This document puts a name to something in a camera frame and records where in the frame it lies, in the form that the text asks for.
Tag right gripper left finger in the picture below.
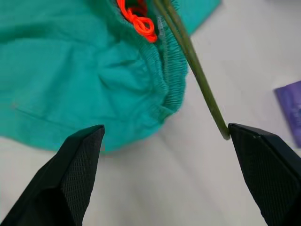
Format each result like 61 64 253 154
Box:
0 124 106 226

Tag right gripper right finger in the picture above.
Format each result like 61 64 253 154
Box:
228 123 301 226

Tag olive wire hanger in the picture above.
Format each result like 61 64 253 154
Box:
152 0 231 141

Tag green shorts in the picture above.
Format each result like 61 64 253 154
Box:
0 0 222 155

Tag small purple tissue box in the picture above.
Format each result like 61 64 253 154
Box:
274 81 301 149

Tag orange drawstring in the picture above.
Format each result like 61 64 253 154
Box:
116 0 158 43

